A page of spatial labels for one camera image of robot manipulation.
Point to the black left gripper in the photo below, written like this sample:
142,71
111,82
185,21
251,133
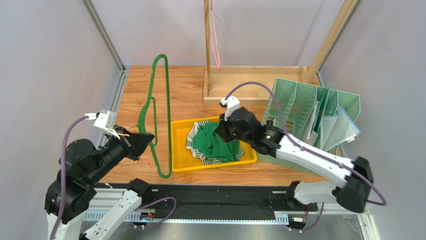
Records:
138,142

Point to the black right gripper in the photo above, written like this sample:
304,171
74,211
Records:
231,125

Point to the green white striped tank top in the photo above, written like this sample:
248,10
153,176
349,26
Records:
196,154

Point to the pink wire hanger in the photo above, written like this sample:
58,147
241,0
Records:
214,37

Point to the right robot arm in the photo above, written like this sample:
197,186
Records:
348,181

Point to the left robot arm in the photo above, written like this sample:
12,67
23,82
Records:
82,166

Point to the wooden clothes rack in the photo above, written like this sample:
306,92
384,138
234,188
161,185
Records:
218,82

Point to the yellow plastic tray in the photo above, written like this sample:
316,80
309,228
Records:
182,159

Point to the mint green file organizer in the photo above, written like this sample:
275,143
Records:
294,99

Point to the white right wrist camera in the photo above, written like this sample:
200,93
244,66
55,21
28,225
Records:
230,104

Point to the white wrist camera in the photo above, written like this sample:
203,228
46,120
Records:
105,121
230,104

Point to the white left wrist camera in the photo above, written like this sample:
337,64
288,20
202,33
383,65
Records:
105,121

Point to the aluminium frame rail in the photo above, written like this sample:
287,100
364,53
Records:
76,75

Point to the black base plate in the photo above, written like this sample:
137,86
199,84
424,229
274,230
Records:
220,202

